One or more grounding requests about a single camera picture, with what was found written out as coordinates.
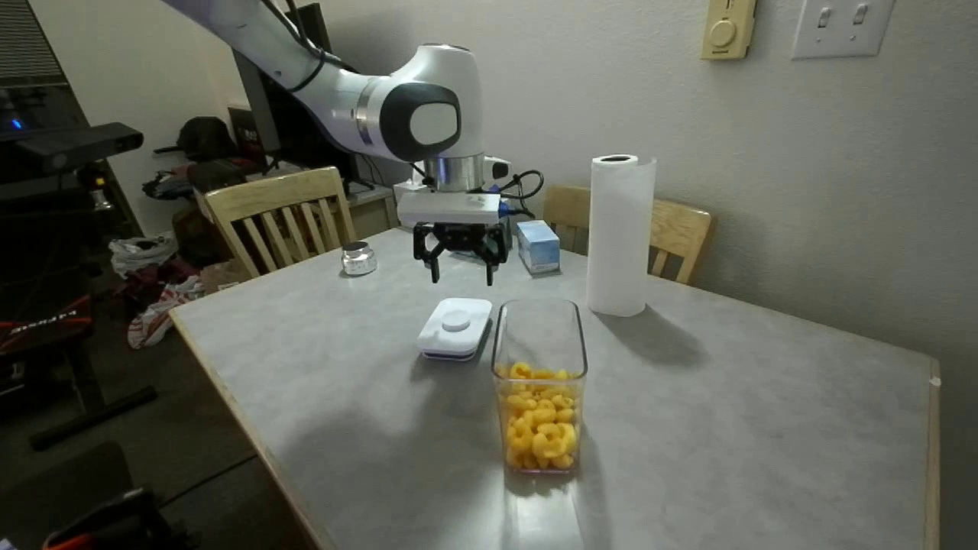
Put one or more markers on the black red bag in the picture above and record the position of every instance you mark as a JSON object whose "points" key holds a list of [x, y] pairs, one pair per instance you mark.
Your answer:
{"points": [[108, 524]]}

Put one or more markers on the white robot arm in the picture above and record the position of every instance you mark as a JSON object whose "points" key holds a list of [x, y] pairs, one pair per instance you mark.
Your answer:
{"points": [[337, 92]]}

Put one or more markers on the white light switch plate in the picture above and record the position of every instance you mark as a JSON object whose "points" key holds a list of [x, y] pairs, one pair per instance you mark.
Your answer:
{"points": [[845, 27]]}

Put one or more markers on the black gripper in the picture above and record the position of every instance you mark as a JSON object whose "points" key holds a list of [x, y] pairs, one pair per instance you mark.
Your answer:
{"points": [[458, 234]]}

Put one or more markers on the white container lid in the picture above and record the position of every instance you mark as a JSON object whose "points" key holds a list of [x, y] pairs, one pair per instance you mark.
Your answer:
{"points": [[452, 325]]}

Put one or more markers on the black cap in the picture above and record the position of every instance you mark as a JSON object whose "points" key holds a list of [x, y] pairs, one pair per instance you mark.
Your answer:
{"points": [[209, 138]]}

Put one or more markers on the white red cloth pile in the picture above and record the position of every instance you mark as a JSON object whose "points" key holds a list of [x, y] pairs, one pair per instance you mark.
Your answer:
{"points": [[163, 306]]}

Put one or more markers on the small blue box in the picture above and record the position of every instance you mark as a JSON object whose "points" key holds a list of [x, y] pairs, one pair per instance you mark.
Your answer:
{"points": [[540, 244]]}

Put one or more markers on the white paper towel roll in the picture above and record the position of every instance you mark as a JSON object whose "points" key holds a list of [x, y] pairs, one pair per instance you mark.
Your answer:
{"points": [[617, 234]]}

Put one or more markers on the black camera bar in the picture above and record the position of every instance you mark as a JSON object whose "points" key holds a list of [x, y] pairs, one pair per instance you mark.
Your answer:
{"points": [[82, 144]]}

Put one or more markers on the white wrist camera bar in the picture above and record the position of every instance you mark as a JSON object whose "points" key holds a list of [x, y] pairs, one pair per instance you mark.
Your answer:
{"points": [[447, 210]]}

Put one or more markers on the beige wall thermostat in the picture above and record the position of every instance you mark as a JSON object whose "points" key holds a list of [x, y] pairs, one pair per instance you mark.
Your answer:
{"points": [[727, 32]]}

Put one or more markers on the wooden slat-back chair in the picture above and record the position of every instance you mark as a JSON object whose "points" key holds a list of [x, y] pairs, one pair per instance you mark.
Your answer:
{"points": [[277, 199], [681, 229]]}

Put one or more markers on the clear container with yellow snacks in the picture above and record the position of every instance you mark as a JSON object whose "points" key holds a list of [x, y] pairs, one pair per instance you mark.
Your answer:
{"points": [[540, 428]]}

